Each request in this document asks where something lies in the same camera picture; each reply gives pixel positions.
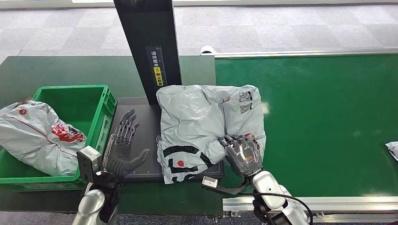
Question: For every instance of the green conveyor belt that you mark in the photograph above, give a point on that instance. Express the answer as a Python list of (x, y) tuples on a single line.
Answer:
[(311, 102)]

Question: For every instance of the grey mailer bag red line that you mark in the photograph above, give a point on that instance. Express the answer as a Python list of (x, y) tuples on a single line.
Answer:
[(393, 150)]

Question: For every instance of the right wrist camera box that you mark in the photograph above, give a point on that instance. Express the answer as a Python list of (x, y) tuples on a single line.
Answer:
[(211, 182)]

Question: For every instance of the white conveyor roller cap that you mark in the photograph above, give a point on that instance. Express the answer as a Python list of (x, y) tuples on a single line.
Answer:
[(205, 49)]

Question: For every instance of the black scanner platform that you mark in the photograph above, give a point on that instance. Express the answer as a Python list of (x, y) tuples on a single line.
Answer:
[(146, 136)]

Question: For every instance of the grey mailer bag red print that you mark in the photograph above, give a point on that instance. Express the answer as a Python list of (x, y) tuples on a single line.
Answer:
[(31, 136)]

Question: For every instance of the small metal conveyor bracket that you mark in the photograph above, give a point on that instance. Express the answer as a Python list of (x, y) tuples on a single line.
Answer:
[(230, 213)]

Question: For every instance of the black yellow column label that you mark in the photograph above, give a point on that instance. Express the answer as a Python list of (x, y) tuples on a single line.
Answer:
[(157, 70)]

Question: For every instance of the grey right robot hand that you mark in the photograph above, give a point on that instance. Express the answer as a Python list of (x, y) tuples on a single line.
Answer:
[(244, 155)]

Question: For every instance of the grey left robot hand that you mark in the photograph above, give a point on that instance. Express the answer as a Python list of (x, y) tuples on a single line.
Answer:
[(119, 158)]

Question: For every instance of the grey mailer bag black stripes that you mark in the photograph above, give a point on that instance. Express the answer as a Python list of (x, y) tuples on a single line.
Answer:
[(192, 121)]

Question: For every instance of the green plastic crate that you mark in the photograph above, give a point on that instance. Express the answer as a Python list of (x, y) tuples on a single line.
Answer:
[(74, 105)]

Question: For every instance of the aluminium conveyor rail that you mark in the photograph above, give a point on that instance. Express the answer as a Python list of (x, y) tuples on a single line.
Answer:
[(342, 203), (295, 53)]

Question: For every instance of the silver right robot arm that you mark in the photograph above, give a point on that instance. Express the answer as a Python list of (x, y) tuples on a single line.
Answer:
[(270, 189)]

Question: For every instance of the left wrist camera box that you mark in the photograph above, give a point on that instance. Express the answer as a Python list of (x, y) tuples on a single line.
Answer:
[(88, 161)]

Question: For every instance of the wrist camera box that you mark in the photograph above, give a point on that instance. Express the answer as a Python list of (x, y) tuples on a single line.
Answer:
[(88, 161), (211, 182)]

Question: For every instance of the black scanner column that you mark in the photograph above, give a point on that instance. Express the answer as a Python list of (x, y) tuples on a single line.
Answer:
[(146, 34)]

